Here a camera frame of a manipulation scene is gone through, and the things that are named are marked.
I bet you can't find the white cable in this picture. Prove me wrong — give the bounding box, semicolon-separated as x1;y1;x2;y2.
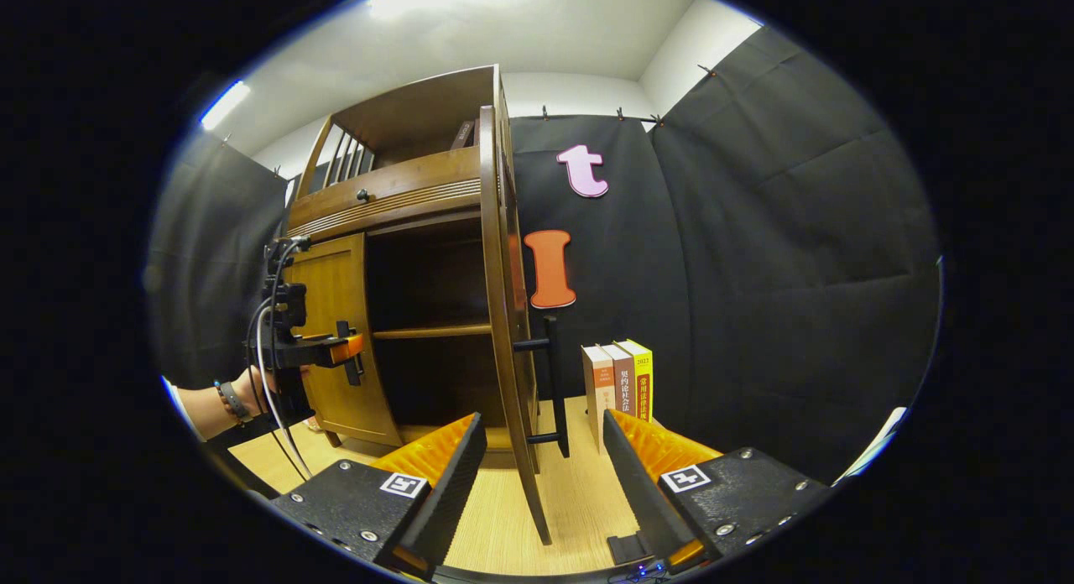
254;303;293;430

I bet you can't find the white and orange book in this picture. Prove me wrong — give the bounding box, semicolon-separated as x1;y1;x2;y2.
581;345;616;455

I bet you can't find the wooden drawer with black knob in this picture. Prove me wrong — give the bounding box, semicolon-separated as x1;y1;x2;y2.
287;146;483;239

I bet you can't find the wooden double-door shoe cabinet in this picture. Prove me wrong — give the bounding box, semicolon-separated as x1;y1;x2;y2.
281;64;571;545

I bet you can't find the dark wristband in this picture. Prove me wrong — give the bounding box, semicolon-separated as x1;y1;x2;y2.
214;380;253;425

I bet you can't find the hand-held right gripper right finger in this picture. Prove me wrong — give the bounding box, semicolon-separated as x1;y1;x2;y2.
602;409;836;572

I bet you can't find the black backdrop cloth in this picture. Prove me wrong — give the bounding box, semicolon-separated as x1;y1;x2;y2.
151;26;941;484

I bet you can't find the wooden cabinet inner shelf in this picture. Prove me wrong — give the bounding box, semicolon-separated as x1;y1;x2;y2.
373;322;494;342

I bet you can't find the wooden shoe cabinet door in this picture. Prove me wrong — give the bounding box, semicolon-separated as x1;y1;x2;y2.
478;106;571;545
285;232;404;448

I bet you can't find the grey-brown book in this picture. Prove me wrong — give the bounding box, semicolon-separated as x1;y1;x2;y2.
600;342;636;421

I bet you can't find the black cable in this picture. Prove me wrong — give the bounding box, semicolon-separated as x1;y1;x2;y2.
246;240;313;482

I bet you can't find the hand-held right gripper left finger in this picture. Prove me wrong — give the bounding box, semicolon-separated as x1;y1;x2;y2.
270;412;487;578

